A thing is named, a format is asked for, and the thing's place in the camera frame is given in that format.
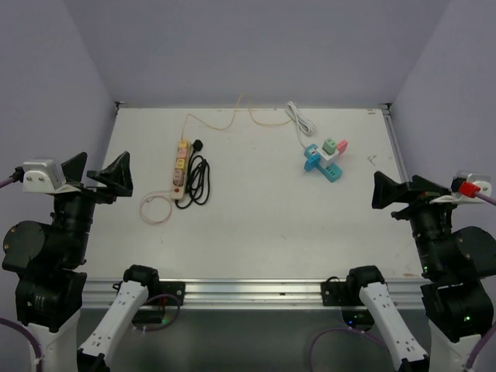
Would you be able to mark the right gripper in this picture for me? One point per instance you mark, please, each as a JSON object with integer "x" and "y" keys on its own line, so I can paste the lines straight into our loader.
{"x": 387, "y": 190}

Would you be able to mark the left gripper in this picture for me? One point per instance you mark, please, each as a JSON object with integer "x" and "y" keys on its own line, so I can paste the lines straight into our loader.
{"x": 116, "y": 177}

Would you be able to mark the teal power strip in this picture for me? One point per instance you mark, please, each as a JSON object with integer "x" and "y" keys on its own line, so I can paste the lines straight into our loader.
{"x": 332, "y": 173}

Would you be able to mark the pink plug adapter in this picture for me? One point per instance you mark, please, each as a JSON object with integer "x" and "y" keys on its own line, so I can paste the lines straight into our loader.
{"x": 341, "y": 146}

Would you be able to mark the green plug adapter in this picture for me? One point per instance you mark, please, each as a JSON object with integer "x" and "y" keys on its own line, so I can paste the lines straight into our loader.
{"x": 329, "y": 146}

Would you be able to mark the blue plug adapter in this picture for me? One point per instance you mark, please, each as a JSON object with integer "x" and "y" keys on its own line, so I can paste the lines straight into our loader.
{"x": 311, "y": 151}

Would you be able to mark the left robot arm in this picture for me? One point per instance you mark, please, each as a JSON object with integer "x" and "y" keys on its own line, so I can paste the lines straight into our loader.
{"x": 47, "y": 260}

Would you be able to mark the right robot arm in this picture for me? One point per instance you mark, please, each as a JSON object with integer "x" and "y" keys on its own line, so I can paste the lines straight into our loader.
{"x": 459, "y": 311}

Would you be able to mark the beige multicolour power strip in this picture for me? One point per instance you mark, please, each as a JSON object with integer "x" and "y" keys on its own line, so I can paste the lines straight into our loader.
{"x": 181, "y": 165}

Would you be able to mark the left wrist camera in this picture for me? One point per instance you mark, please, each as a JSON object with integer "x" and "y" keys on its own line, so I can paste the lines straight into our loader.
{"x": 45, "y": 176}

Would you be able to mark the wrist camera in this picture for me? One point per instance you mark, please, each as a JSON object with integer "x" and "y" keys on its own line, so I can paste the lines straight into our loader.
{"x": 468, "y": 188}
{"x": 45, "y": 176}

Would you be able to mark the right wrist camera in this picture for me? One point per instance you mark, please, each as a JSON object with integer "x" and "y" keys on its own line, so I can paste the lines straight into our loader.
{"x": 468, "y": 188}

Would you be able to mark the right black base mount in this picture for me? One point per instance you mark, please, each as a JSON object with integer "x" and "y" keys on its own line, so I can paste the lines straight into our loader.
{"x": 336, "y": 293}

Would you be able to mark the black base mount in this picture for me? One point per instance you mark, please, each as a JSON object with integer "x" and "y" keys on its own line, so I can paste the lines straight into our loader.
{"x": 336, "y": 293}
{"x": 167, "y": 293}

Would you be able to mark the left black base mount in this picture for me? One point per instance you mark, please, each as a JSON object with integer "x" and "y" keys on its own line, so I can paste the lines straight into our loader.
{"x": 167, "y": 293}

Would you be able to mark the aluminium front rail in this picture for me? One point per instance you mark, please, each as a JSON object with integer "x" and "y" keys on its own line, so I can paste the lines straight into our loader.
{"x": 250, "y": 294}

